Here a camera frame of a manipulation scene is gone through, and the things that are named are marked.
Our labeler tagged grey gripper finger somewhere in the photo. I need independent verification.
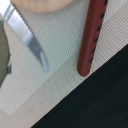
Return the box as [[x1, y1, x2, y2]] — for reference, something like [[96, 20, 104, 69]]
[[0, 21, 11, 87]]

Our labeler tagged brown sausage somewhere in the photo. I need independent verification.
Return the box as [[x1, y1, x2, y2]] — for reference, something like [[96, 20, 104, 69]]
[[77, 0, 108, 77]]

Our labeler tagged beige woven placemat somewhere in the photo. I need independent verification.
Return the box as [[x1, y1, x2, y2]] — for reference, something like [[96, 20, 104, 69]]
[[0, 0, 128, 128]]

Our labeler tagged round beige plate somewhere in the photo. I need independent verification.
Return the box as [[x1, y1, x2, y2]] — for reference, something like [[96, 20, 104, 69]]
[[10, 0, 74, 13]]

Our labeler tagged wooden handled knife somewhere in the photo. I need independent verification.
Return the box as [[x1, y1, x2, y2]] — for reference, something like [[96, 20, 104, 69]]
[[0, 0, 49, 73]]

